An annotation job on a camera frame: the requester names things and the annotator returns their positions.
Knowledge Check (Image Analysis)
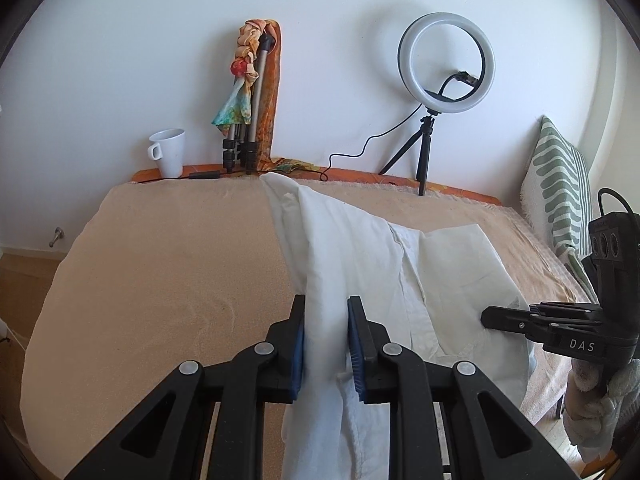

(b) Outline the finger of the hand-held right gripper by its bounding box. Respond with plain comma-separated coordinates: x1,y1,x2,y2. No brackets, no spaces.
481,305,552,336
530,301,604,323

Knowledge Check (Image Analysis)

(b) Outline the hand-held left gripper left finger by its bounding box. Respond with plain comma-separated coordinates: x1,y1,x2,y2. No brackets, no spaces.
64,294,307,480

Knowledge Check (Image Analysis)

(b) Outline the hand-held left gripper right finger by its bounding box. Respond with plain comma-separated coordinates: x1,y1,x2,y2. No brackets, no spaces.
347,296,576,480

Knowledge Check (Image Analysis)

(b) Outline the white shirt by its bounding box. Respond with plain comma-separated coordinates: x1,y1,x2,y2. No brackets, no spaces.
260,172,539,480

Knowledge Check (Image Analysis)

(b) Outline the person's right hand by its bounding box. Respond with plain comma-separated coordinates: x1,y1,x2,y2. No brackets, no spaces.
563,356,640,466

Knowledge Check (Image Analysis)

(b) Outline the green striped pillow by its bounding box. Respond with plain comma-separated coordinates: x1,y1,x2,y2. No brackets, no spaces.
520,116,601,302

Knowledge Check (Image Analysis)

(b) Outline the beige blanket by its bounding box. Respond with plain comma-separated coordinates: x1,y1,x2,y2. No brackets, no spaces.
20,179,599,468

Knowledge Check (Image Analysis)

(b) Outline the small black tripod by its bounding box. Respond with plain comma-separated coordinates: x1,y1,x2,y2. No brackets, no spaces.
378,109,441,196

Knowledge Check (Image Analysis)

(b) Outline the white cup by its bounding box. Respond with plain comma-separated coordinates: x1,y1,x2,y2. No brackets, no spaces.
147,128,186,179

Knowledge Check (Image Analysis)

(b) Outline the colourful knotted scarf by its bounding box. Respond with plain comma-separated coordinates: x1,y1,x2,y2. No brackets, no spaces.
211,19,278,137

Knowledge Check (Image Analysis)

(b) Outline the orange patterned cloth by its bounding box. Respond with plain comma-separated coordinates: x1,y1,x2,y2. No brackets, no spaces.
257,19,321,177

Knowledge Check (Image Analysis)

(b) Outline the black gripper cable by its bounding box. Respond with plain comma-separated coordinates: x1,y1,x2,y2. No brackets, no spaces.
597,187,635,218

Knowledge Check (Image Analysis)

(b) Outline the black ring light cable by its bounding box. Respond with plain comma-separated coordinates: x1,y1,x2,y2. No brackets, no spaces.
132,71,483,186

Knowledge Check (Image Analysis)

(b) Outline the white ring light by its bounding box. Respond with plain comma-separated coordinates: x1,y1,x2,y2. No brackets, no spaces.
397,12,496,114

